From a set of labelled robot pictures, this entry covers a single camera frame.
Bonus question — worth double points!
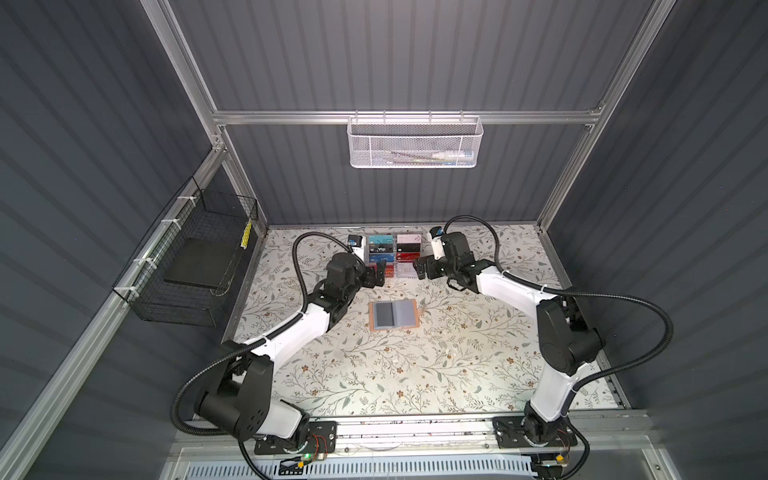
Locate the dark black card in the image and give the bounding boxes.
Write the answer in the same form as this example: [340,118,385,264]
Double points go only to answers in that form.
[397,243,422,256]

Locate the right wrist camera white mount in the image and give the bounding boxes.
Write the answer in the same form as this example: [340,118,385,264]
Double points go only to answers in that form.
[429,226,445,260]

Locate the black wire basket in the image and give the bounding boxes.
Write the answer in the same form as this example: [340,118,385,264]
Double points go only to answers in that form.
[113,180,259,327]

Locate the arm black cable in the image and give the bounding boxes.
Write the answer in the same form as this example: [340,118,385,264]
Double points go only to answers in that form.
[169,231,355,480]
[442,214,674,415]

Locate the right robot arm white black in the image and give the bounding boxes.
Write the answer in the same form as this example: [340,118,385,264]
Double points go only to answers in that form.
[414,227,604,446]

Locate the teal card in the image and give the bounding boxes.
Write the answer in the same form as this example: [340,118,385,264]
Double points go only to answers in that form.
[367,235,395,250]

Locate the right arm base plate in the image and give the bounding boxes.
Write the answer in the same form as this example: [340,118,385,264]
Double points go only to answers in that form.
[492,415,579,450]

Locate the pens in white basket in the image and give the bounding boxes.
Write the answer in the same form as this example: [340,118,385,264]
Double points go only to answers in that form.
[389,150,476,165]

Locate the white wire mesh basket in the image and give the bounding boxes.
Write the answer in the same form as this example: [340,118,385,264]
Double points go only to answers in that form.
[346,114,484,169]

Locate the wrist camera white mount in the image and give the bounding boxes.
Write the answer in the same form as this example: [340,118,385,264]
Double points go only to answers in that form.
[347,234,369,264]
[429,226,445,260]

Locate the white VIP diamond card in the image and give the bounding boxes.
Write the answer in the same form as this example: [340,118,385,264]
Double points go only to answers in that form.
[395,263,418,279]

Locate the pink VIP card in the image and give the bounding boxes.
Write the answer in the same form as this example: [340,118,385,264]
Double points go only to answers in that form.
[396,234,422,248]

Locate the white vented panel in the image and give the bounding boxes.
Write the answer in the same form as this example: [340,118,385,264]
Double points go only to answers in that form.
[185,455,535,480]

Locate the blue VIP card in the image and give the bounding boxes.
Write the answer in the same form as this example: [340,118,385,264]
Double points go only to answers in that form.
[369,253,395,264]

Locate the clear acrylic card display stand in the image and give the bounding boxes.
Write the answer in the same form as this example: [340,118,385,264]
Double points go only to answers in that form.
[366,233,423,279]

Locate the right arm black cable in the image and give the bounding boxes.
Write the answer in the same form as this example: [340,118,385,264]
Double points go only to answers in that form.
[442,214,674,415]

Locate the black pad in basket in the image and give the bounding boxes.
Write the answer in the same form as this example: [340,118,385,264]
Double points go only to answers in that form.
[163,238,237,289]

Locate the pink leather card wallet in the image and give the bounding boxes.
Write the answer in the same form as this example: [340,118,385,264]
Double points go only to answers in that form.
[369,299,420,332]

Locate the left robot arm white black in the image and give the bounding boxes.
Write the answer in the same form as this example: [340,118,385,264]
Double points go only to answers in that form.
[194,251,387,445]

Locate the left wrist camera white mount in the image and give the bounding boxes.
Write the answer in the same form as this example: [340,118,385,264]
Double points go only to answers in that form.
[347,234,369,264]

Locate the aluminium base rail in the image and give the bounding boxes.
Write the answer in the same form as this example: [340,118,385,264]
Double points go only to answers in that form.
[173,410,655,463]

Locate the yellow tag on basket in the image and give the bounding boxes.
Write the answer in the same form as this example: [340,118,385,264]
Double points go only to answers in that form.
[239,220,252,250]

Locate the black VIP card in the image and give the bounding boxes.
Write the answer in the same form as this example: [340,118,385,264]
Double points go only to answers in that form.
[369,244,394,255]

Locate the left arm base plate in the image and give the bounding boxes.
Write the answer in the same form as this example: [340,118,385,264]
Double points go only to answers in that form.
[253,420,338,455]

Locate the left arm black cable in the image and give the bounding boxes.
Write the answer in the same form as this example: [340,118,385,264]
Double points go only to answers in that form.
[169,231,355,480]

